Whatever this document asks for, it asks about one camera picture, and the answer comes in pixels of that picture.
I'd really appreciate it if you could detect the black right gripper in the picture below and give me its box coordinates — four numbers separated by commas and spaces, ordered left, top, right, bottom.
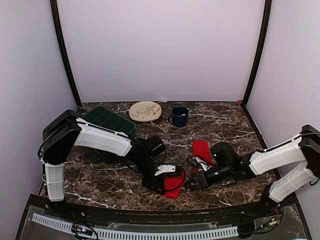
183, 162, 232, 190

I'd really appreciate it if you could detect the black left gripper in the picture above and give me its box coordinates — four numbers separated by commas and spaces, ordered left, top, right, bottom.
133, 156, 166, 195

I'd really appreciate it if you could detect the red santa sock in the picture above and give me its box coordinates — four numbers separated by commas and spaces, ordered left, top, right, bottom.
160, 173, 186, 199
192, 140, 214, 173

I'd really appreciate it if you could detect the green divided plastic tray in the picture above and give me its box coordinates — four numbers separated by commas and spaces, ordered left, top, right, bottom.
80, 106, 136, 135

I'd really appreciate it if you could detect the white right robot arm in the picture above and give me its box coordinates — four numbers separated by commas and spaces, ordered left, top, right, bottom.
185, 124, 320, 217

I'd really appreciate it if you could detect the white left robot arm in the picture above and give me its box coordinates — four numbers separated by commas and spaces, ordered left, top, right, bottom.
37, 110, 166, 218

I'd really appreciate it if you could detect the beige floral ceramic plate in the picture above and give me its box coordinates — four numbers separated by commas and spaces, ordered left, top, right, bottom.
129, 101, 162, 123

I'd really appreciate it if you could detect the dark blue mug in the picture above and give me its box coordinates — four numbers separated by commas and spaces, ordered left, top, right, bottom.
167, 106, 189, 128

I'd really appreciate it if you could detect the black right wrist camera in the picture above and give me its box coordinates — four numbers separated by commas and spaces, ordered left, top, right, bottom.
209, 142, 239, 167

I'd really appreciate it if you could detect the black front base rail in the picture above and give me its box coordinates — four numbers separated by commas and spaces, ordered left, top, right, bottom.
24, 193, 301, 227

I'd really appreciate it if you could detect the white slotted cable duct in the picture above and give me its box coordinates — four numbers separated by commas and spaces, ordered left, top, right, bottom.
31, 213, 239, 240

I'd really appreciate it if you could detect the black right frame post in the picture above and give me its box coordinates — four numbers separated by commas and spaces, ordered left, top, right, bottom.
241, 0, 273, 108

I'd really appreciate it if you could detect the black frame post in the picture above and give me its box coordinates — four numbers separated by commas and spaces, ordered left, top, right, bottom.
49, 0, 82, 108
241, 0, 273, 108

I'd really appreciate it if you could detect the black left frame post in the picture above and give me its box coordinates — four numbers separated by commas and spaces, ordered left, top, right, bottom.
49, 0, 82, 108

